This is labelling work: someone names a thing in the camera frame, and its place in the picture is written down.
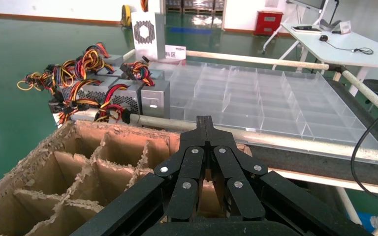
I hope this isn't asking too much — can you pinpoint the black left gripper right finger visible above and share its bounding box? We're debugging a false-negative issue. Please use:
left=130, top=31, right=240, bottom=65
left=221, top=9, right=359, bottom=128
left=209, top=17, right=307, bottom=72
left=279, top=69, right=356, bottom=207
left=206, top=116, right=371, bottom=236

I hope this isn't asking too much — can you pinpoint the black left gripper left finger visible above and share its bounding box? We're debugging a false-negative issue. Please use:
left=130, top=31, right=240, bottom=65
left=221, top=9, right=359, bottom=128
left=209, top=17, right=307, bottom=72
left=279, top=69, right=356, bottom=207
left=70, top=116, right=207, bottom=236

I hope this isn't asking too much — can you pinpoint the silver power supply with cables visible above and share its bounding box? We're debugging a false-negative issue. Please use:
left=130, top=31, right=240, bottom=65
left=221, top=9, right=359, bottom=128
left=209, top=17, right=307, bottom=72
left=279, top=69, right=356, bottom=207
left=73, top=41, right=122, bottom=82
left=130, top=0, right=166, bottom=61
left=140, top=79, right=171, bottom=119
left=93, top=79, right=143, bottom=124
left=17, top=54, right=125, bottom=97
left=48, top=74, right=120, bottom=126
left=120, top=59, right=166, bottom=88

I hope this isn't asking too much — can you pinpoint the clear acrylic divider tray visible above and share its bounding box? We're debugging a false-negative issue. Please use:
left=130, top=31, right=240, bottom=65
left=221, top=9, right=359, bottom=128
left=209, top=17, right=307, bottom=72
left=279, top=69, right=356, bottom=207
left=148, top=59, right=378, bottom=151

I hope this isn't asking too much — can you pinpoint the worn cardboard divider box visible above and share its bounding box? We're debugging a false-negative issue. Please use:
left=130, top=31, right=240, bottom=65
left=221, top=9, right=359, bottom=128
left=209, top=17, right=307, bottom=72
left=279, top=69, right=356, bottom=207
left=0, top=119, right=253, bottom=236

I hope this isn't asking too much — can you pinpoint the blue plastic sheet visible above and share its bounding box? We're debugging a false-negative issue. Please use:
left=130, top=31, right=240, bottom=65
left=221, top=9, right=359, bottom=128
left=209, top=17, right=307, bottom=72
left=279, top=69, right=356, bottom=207
left=358, top=211, right=378, bottom=233

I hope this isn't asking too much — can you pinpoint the white sign with black characters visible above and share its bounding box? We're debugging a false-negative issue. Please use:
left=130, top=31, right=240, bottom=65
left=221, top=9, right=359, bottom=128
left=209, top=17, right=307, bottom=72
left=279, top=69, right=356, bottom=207
left=165, top=45, right=187, bottom=61

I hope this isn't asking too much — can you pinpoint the white office table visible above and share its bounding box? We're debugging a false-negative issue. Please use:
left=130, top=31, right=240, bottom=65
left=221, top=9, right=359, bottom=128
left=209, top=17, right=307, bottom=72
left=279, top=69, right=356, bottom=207
left=271, top=22, right=378, bottom=98

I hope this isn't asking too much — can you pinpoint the red metal cabinet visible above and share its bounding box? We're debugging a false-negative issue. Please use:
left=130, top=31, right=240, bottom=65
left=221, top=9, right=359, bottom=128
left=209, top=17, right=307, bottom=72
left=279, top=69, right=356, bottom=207
left=254, top=10, right=284, bottom=36

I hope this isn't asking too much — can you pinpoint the dark flat tablet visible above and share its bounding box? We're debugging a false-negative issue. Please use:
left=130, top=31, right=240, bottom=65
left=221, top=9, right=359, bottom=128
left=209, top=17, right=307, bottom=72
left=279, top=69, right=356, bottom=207
left=291, top=25, right=322, bottom=34

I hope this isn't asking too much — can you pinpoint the stacked goods shelf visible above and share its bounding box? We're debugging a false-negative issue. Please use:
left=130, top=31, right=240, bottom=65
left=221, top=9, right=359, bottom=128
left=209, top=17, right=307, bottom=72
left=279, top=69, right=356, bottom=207
left=165, top=0, right=225, bottom=14

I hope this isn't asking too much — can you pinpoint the white red desk card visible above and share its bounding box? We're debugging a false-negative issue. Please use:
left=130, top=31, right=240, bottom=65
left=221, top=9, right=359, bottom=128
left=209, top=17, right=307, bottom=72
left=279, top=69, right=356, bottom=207
left=332, top=20, right=353, bottom=35

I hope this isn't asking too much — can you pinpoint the wheeled display stand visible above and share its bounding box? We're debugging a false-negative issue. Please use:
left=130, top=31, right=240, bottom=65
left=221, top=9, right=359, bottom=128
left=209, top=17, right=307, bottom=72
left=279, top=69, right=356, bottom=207
left=262, top=0, right=341, bottom=54

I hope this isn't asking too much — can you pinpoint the cart with white pipe frame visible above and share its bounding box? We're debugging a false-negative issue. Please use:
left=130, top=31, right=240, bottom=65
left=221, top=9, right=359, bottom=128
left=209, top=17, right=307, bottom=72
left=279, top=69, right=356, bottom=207
left=57, top=45, right=378, bottom=236

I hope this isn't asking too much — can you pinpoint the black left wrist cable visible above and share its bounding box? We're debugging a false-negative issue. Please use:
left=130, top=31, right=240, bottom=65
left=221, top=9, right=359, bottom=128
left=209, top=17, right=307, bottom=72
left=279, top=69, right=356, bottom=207
left=350, top=102, right=378, bottom=207

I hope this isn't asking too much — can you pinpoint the black mouse cable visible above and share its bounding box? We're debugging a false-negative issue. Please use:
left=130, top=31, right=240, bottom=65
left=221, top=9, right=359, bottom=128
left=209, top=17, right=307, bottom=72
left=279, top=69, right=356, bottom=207
left=326, top=40, right=374, bottom=56

